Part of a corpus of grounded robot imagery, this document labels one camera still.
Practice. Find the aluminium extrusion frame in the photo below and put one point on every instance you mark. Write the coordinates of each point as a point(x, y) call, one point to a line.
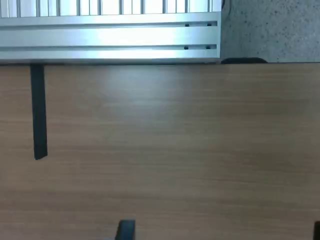
point(110, 37)

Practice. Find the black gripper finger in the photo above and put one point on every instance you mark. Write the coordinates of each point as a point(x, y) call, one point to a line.
point(317, 231)
point(126, 231)

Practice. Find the black tape strip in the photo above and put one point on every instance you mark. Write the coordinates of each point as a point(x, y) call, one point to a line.
point(39, 112)

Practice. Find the black frame foot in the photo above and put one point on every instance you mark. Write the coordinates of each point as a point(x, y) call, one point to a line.
point(243, 60)

